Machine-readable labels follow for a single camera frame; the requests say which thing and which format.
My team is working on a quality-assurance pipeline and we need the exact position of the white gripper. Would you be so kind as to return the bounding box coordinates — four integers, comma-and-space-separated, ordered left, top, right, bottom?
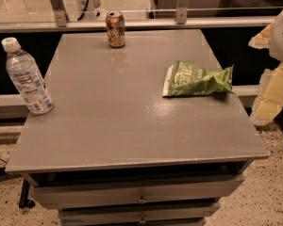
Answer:
248, 10, 283, 126

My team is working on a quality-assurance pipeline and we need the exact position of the green jalapeno chip bag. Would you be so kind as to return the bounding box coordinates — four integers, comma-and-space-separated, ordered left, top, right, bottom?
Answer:
162, 61, 233, 97

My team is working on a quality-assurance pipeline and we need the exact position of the clear plastic water bottle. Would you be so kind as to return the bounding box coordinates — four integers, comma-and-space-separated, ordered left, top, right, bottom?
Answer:
1, 37, 53, 115

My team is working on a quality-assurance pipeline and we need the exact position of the grey drawer cabinet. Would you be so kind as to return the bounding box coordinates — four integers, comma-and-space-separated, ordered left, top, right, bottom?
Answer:
7, 29, 269, 226

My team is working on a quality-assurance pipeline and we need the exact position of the gold soda can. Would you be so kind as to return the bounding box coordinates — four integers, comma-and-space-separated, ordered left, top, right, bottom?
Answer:
106, 10, 125, 48

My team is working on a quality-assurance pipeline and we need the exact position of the grey drawer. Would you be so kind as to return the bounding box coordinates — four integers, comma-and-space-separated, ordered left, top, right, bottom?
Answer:
30, 174, 244, 209
58, 202, 220, 226

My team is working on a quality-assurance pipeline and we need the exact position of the top grey drawer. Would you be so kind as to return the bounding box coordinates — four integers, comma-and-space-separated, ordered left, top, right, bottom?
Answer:
30, 174, 244, 209

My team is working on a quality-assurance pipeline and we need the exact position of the black table leg with caster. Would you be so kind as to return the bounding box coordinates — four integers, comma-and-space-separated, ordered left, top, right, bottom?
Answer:
19, 180, 35, 209

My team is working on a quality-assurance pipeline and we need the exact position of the metal railing frame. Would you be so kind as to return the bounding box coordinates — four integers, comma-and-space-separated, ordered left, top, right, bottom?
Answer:
0, 0, 283, 33

